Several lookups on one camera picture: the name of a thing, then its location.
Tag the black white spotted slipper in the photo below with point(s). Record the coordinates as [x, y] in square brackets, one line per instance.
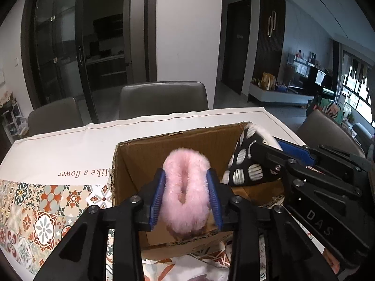
[242, 169]

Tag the grey chair far left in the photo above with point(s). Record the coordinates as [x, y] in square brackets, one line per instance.
[56, 116]

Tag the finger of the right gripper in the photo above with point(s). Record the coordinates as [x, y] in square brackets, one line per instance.
[297, 152]
[271, 160]

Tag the grey chair right side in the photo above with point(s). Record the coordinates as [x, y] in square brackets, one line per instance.
[319, 129]

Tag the grey chair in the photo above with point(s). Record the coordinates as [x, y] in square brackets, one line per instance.
[162, 98]
[319, 129]
[56, 116]

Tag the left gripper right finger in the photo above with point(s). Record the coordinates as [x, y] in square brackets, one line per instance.
[290, 253]

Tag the patterned tablecloth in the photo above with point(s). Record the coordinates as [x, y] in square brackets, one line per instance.
[48, 179]

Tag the dark glass sliding door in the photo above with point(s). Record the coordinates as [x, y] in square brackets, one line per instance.
[75, 48]

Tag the brown cardboard box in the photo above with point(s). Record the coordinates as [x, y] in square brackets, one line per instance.
[137, 162]

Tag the person's right hand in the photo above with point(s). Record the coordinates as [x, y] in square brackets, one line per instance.
[332, 261]

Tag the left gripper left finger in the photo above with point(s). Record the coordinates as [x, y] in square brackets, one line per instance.
[81, 254]

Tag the grey chair far middle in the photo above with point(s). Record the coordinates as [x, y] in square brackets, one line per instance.
[162, 98]

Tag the pink fluffy headband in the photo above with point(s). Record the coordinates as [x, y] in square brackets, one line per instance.
[186, 193]

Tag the purple fuzzy cloth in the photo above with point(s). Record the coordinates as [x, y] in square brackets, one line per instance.
[205, 277]

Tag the white low tv cabinet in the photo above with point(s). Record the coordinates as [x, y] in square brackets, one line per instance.
[263, 97]

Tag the grey refrigerator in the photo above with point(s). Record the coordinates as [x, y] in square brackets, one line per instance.
[134, 34]

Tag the colourful clothes on chair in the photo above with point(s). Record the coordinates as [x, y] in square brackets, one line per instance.
[327, 107]

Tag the white shoe rack shelf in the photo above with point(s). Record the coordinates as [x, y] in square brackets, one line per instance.
[12, 119]

